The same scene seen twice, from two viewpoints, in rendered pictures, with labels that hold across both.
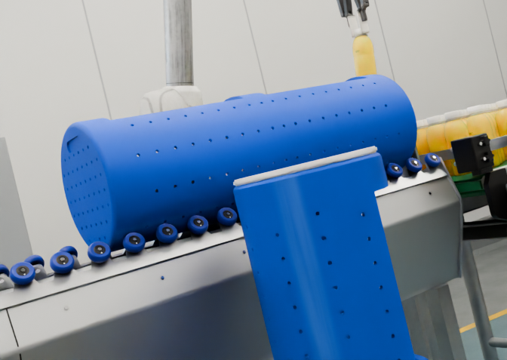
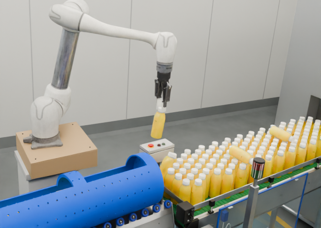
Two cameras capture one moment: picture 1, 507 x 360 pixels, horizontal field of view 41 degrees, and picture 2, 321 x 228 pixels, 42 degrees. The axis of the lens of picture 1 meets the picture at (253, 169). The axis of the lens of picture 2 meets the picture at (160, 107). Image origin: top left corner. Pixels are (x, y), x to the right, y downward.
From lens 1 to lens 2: 1.27 m
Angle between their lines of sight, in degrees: 22
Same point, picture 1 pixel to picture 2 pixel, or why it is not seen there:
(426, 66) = (234, 5)
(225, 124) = (58, 211)
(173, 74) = (56, 82)
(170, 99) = (48, 110)
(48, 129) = not seen: outside the picture
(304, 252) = not seen: outside the picture
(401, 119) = (155, 194)
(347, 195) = not seen: outside the picture
